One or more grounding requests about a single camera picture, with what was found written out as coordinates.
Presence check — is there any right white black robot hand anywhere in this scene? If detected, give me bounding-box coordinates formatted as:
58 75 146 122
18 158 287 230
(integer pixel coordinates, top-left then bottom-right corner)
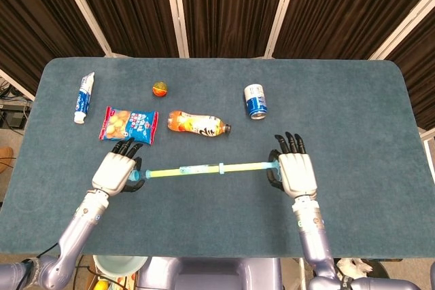
267 132 319 201

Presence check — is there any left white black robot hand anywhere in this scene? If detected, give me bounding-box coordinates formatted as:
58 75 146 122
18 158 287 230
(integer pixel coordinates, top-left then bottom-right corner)
91 137 146 198

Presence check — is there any T-handled light blue plunger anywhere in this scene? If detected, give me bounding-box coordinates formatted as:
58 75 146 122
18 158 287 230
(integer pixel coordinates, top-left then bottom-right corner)
222 160 283 183

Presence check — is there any yellow-green plastic water squirter tube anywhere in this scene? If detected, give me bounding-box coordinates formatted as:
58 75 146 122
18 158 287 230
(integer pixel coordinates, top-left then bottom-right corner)
128 163 225 183

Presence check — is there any dark brown curtain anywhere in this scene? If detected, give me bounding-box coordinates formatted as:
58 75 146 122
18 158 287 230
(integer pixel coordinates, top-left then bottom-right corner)
63 0 188 58
164 0 300 58
268 0 435 60
0 0 113 101

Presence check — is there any blue red snack bag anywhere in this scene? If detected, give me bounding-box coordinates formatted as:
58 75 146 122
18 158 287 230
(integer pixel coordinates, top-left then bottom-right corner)
98 105 160 144

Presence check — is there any blue white toothpaste tube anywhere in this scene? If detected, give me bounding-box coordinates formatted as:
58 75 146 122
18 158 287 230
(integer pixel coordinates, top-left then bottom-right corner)
73 71 96 124

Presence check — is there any blue white drink can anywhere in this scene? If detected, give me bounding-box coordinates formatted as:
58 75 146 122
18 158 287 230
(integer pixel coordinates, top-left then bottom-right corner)
243 84 268 120

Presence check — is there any blue table cloth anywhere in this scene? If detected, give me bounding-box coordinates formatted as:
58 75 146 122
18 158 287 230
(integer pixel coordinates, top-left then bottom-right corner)
0 57 435 259

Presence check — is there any light blue bowl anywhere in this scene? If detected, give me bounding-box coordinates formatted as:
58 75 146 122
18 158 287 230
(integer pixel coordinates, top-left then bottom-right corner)
92 255 150 276

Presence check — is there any orange green small ball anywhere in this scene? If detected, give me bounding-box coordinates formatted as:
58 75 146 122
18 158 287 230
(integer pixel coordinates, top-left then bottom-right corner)
152 81 169 97

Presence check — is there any orange drink plastic bottle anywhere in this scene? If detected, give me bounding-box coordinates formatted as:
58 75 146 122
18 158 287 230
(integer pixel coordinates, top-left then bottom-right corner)
167 110 232 139

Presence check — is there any white crumpled cloth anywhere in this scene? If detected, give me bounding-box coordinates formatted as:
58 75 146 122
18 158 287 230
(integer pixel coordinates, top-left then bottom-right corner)
336 257 372 280

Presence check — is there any black device box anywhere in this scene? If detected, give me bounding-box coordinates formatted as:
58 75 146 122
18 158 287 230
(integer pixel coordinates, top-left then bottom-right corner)
5 110 24 128

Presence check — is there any grey purple robot torso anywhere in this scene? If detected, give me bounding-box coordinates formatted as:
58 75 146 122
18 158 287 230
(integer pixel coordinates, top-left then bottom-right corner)
135 255 317 290

